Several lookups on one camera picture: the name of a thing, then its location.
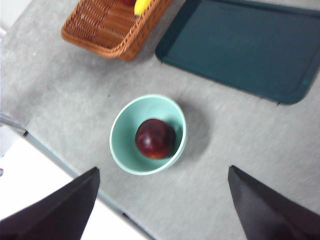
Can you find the red orange peach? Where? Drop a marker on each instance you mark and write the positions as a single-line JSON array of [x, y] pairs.
[[127, 2]]

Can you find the grey metal frame bars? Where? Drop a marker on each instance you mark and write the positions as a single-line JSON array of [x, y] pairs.
[[12, 123]]

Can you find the teal ribbed bowl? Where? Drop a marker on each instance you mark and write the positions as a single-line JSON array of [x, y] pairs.
[[123, 150]]

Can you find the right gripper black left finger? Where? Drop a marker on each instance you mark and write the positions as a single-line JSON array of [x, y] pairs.
[[57, 215]]

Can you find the dark purple plum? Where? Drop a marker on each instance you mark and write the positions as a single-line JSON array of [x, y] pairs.
[[155, 138]]

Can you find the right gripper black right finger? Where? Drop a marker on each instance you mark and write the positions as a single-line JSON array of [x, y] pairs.
[[270, 215]]

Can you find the dark rectangular tray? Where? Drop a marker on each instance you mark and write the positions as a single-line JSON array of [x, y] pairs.
[[237, 50]]

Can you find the brown wicker basket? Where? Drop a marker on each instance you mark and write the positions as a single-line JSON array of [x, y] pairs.
[[100, 30]]

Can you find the yellow banana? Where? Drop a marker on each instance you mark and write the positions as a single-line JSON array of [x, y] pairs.
[[141, 7]]

